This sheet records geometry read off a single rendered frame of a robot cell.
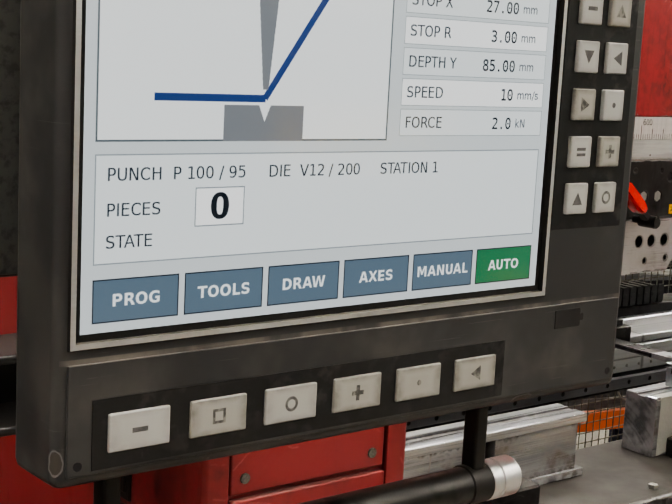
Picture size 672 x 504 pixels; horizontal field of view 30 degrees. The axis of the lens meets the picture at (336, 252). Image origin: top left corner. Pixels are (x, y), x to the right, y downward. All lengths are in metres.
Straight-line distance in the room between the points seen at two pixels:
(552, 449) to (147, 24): 1.30
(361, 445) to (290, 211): 0.60
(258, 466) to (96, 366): 0.57
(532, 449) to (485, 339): 0.99
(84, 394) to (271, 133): 0.17
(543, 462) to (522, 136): 1.06
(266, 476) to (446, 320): 0.46
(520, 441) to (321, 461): 0.59
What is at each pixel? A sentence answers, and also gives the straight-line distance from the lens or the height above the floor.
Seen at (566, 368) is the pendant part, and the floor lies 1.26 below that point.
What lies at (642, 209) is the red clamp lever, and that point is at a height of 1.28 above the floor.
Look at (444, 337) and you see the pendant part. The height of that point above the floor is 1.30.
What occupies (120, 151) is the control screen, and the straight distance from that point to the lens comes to 0.65.
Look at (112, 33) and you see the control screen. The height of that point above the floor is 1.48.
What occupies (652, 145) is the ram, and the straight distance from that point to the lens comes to 1.87.
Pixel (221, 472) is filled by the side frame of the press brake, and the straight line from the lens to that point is 1.19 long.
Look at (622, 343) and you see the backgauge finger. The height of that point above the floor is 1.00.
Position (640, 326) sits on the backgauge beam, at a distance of 2.46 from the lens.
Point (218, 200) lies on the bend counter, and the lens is 0.68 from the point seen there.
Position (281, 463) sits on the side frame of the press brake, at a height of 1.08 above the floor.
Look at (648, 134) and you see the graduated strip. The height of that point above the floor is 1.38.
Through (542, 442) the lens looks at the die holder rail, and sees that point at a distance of 1.83.
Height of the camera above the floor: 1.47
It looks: 9 degrees down
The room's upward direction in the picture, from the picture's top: 3 degrees clockwise
